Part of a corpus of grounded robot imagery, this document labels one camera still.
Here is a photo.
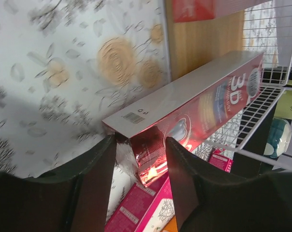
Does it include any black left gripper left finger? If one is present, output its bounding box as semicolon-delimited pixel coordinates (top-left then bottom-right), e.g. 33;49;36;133
0;135;116;232

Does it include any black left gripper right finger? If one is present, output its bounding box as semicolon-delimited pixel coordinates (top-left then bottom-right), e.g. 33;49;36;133
166;137;292;232

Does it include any black dish rack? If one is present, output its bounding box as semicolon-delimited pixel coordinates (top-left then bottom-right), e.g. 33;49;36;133
230;65;292;177

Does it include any pink toothpaste box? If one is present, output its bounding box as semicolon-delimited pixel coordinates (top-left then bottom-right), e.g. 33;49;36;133
104;173;175;232
208;148;233;173

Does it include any teal spotted bowl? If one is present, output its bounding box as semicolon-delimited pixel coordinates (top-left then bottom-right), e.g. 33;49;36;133
264;118;292;159

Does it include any yellow-green mug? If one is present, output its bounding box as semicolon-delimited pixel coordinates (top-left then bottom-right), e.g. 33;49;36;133
274;80;292;120

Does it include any floral table mat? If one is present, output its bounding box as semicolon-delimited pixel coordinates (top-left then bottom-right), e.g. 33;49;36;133
0;0;275;224

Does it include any white wire wooden shelf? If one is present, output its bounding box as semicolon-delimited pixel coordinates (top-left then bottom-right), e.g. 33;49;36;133
159;0;284;153

